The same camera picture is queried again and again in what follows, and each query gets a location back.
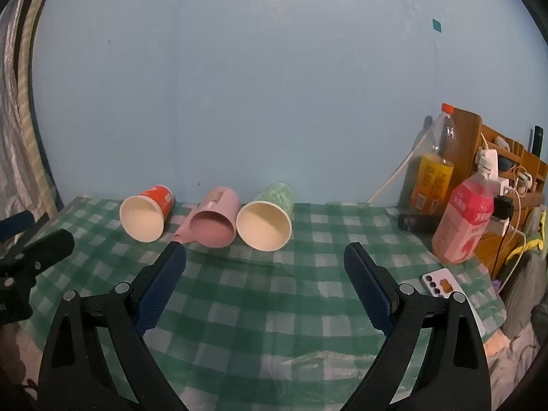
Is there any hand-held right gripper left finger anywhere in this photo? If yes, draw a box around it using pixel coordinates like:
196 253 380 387
36 242 189 411

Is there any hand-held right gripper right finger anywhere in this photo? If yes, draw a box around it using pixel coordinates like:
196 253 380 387
342 242 493 411

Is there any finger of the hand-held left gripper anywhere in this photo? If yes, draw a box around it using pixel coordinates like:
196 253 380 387
0 228 76 275
0 210 36 241

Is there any red paper cup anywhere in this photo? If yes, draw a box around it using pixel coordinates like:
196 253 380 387
119 184 175 243

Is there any pink plastic cup with handle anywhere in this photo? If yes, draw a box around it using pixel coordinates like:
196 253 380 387
172 186 241 250

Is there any green patterned paper cup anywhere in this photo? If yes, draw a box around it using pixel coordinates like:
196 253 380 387
236 182 295 251

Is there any white smartphone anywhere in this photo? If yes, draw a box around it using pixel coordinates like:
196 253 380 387
421 267 487 340

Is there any black cylinder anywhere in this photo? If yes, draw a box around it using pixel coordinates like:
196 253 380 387
398 213 443 233

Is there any grey shiny curtain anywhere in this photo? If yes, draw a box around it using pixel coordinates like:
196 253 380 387
0 0 58 225

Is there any green checked tablecloth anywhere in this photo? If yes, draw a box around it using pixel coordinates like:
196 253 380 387
21 196 509 411

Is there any pink drink bottle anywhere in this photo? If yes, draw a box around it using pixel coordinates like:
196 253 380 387
432 155 500 265

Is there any large orange drink bottle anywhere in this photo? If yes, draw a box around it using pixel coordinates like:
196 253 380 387
409 103 458 215

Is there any striped cloth band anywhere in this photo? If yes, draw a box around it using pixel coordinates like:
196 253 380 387
16 0 61 217

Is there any grey cloth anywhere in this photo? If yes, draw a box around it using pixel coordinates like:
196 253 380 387
484 205 548 405

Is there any black power adapter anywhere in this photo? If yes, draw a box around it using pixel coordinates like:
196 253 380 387
494 196 515 220

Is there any yellow green cloth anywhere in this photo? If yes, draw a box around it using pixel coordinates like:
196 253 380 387
506 230 548 263

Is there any wooden desk rack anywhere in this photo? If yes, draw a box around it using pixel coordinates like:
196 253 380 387
449 107 548 280

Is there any white cable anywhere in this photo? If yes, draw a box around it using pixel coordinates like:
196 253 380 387
365 134 429 204

